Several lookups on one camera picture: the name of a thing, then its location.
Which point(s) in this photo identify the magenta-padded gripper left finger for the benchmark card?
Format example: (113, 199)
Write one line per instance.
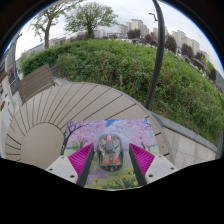
(61, 168)

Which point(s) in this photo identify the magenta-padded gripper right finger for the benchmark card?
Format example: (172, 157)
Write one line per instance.
(160, 166)

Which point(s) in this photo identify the grey transparent computer mouse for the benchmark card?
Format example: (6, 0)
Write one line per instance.
(110, 153)

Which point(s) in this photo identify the cherry blossom print mouse pad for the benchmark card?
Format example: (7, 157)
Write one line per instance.
(133, 131)

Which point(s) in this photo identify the brown slatted wooden chair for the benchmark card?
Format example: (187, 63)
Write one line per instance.
(35, 81)

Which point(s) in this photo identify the green hedge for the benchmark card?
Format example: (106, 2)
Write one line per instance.
(116, 63)

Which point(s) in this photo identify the black curved parasol pole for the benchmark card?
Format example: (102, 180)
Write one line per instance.
(160, 50)

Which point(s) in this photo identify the thin sparse-leaved tree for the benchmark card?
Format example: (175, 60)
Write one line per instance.
(47, 33)

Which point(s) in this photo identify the group of beige apartment buildings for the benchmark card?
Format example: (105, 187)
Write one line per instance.
(136, 25)

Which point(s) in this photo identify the round leafy green tree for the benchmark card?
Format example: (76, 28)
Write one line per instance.
(90, 16)

